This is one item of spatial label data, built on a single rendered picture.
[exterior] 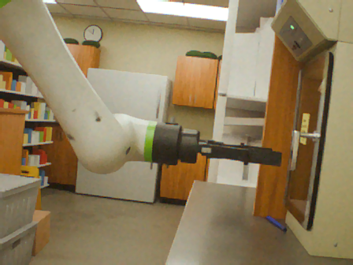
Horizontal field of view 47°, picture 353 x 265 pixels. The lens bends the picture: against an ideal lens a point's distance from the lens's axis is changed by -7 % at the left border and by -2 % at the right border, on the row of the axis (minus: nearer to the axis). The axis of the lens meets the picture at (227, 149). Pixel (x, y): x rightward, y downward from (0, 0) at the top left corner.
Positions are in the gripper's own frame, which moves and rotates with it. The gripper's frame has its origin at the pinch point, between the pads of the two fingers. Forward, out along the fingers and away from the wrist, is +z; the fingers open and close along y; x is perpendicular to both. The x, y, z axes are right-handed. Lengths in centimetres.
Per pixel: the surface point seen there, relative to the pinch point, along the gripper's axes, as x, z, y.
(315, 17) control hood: -30.9, 5.2, -5.6
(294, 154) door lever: -1.1, 4.9, -1.2
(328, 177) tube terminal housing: 2.8, 12.1, -5.7
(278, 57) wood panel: -28.0, 3.3, 31.4
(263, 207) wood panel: 17.7, 4.4, 31.3
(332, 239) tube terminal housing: 16.2, 15.2, -5.7
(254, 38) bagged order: -56, 3, 134
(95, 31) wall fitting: -130, -214, 548
